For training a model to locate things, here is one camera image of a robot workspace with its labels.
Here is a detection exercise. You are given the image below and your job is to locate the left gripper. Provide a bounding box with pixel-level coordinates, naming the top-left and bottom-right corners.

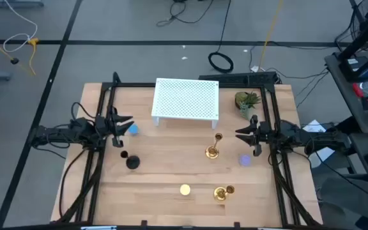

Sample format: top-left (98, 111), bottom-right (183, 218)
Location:
top-left (95, 107), bottom-right (135, 148)

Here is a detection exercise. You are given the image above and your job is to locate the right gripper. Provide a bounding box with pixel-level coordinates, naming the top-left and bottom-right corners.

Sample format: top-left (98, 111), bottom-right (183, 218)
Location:
top-left (234, 114), bottom-right (281, 158)

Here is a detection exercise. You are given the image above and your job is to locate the purple candle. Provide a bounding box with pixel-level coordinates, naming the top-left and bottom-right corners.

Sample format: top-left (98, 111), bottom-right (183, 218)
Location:
top-left (238, 154), bottom-right (252, 167)

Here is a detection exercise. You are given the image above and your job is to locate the black candlestick holder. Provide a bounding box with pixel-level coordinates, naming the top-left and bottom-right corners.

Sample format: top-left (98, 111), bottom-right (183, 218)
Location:
top-left (119, 150), bottom-right (141, 171)

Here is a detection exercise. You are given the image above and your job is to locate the gold candlestick holder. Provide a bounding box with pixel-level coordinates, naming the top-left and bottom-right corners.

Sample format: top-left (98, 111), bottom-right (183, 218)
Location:
top-left (204, 132), bottom-right (224, 160)
top-left (213, 184), bottom-right (236, 203)

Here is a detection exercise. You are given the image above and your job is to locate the yellow candle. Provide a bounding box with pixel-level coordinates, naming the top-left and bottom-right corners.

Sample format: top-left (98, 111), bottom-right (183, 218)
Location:
top-left (179, 183), bottom-right (192, 197)

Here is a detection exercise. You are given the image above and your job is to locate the potted succulent plant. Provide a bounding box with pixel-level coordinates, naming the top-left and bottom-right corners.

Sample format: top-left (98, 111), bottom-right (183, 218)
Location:
top-left (234, 90), bottom-right (263, 121)

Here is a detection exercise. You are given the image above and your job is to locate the black power strip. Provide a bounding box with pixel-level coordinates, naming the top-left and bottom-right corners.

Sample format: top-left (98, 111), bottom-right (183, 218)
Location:
top-left (198, 71), bottom-right (279, 88)

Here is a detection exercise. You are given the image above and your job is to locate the white paper sheet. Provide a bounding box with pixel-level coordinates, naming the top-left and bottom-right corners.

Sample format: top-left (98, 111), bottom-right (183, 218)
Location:
top-left (301, 119), bottom-right (335, 169)

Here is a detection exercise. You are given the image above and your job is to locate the white perforated metal shelf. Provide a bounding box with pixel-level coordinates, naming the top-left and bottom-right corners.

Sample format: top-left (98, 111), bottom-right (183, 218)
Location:
top-left (151, 77), bottom-right (220, 130)

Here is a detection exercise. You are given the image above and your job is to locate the grey workbench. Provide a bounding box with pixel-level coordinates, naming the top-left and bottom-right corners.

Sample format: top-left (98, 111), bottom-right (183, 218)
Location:
top-left (324, 47), bottom-right (368, 135)

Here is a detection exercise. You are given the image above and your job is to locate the black aluminium table frame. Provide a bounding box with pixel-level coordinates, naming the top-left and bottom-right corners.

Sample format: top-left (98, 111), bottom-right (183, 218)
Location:
top-left (57, 72), bottom-right (323, 230)

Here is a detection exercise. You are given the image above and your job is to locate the black cable bundle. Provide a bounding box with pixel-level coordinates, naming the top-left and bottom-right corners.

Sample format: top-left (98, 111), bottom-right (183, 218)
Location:
top-left (57, 148), bottom-right (105, 224)
top-left (268, 152), bottom-right (321, 227)

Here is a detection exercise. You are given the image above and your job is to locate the black coiled cable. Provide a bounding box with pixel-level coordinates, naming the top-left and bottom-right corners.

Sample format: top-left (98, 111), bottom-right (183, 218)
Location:
top-left (207, 0), bottom-right (235, 74)

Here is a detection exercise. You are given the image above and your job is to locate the yellow extension cable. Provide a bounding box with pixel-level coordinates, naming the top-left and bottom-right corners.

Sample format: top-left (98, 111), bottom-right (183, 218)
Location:
top-left (258, 0), bottom-right (284, 72)

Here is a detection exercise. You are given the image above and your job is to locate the thin black floor cable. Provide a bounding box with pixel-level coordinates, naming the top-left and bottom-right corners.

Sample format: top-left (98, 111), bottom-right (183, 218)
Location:
top-left (156, 0), bottom-right (216, 27)

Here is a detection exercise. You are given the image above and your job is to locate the yellow cable with black plug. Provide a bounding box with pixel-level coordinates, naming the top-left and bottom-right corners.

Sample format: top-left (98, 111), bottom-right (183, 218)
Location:
top-left (0, 29), bottom-right (40, 77)

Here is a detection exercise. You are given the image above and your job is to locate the white cable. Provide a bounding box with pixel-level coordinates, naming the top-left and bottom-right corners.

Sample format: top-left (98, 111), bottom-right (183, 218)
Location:
top-left (3, 0), bottom-right (39, 54)

